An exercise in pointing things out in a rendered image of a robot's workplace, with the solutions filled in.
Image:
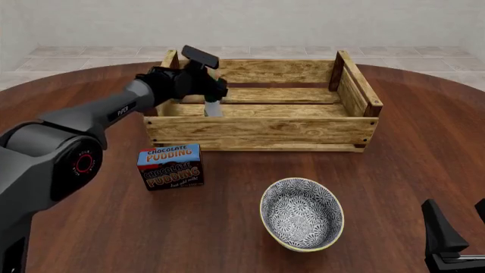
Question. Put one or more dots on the grey and black left robot arm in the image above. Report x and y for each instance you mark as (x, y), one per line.
(76, 119)

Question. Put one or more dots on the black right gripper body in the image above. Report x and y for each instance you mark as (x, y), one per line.
(454, 263)

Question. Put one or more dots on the small flat plate on stalk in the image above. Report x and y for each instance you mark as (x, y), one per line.
(201, 57)

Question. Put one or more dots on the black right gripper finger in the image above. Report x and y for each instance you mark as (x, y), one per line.
(439, 227)
(481, 210)

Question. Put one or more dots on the black and white patterned bowl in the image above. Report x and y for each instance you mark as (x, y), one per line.
(302, 216)

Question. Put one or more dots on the wooden slat tray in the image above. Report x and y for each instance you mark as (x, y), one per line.
(265, 130)

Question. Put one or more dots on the salad dressing bottle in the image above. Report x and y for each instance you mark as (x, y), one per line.
(214, 109)

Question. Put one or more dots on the chocolate pudding box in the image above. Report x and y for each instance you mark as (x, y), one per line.
(170, 170)

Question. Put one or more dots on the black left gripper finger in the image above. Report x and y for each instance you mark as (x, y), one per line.
(221, 88)

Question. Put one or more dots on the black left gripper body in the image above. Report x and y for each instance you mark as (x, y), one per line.
(191, 84)

